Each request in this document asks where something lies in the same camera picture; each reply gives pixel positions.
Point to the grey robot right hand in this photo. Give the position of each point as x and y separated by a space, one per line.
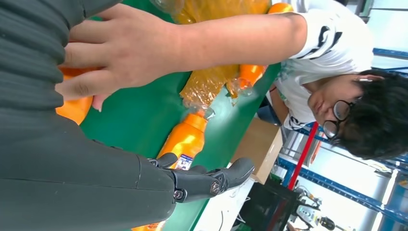
79 178

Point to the green table mat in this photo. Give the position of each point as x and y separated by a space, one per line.
134 105

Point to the yellow taped plastic sheet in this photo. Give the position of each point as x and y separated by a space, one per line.
207 86

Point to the white table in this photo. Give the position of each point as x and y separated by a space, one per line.
223 207

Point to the brown cardboard box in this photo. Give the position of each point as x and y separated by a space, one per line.
258 150

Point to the black case yellow label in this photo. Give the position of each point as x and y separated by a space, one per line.
267 207

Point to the red pole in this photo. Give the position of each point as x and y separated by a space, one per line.
302 156

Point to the person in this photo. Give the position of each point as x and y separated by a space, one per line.
334 41

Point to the blue steel rack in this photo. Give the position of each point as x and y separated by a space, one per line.
344 191

